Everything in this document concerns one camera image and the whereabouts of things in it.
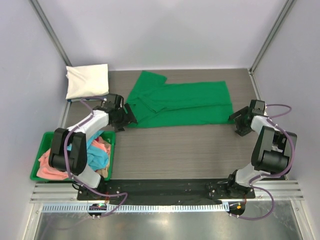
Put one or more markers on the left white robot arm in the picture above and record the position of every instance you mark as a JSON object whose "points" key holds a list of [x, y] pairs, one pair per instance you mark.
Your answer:
{"points": [[68, 152]]}

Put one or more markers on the light blue t shirt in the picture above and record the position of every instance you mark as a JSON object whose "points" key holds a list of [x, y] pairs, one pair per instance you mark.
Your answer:
{"points": [[96, 155]]}

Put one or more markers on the white slotted cable duct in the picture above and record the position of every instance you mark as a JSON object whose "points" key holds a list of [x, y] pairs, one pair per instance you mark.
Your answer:
{"points": [[102, 208]]}

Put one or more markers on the folded white t shirt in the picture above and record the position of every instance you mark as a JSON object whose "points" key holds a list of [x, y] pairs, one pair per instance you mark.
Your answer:
{"points": [[87, 81]]}

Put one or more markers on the green t shirt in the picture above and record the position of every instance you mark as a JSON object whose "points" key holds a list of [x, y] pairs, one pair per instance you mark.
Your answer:
{"points": [[156, 103]]}

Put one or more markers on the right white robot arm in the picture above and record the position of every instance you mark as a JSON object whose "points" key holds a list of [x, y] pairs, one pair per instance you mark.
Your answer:
{"points": [[272, 155]]}

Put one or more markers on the beige t shirt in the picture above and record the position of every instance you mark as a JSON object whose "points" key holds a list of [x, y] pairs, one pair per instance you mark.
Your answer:
{"points": [[108, 151]]}

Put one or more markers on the right aluminium frame post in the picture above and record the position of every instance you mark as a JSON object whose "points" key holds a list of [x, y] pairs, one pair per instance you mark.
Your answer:
{"points": [[280, 19]]}

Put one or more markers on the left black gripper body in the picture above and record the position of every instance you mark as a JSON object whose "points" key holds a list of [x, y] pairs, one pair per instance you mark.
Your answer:
{"points": [[121, 120]]}

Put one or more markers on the pink t shirt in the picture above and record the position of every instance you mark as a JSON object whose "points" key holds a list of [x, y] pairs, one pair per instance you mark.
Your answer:
{"points": [[47, 172]]}

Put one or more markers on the aluminium frame post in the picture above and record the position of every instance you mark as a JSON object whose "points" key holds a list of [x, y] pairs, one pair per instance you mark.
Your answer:
{"points": [[50, 31], [280, 19]]}

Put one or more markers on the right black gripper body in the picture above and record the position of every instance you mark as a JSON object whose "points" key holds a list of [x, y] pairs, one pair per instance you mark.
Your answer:
{"points": [[246, 129]]}

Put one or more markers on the aluminium rail profile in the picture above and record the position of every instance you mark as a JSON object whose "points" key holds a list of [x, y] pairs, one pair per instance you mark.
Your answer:
{"points": [[64, 192]]}

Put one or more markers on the left aluminium frame post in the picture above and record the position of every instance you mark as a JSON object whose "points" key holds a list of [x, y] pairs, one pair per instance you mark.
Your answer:
{"points": [[50, 31]]}

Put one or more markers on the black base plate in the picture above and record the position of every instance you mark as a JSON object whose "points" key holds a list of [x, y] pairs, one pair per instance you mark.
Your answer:
{"points": [[169, 192]]}

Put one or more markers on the green plastic tray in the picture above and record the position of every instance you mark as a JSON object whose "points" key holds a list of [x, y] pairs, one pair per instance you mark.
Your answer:
{"points": [[46, 143]]}

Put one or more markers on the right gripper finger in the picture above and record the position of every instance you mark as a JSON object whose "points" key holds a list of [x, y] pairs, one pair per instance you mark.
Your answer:
{"points": [[239, 113], [239, 127]]}

